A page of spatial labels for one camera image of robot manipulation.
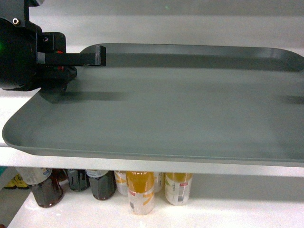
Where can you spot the orange juice bottle back left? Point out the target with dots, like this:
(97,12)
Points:
(121,183)

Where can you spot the yellow juice bottle right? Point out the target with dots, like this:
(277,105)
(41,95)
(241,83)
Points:
(177,187)

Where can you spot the orange juice bottle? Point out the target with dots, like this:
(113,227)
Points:
(141,191)
(121,183)

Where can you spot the white upper shelf board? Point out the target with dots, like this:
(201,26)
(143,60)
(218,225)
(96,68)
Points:
(118,164)

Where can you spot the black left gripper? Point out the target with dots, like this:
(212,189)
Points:
(30,58)

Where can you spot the white middle shelf board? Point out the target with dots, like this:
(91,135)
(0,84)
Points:
(86,212)

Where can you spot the orange juice bottle front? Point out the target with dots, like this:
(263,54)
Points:
(141,191)

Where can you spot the dark tea bottle left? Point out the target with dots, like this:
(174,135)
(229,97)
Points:
(45,188)

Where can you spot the dark tea bottle blue label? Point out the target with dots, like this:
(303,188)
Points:
(102,183)

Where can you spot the white shelf board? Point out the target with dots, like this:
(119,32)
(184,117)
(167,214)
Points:
(86,212)
(118,164)

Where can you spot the grey rectangular serving tray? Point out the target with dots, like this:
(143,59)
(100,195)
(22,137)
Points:
(166,104)

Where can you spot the dark tea bottle middle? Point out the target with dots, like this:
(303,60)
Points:
(78,179)

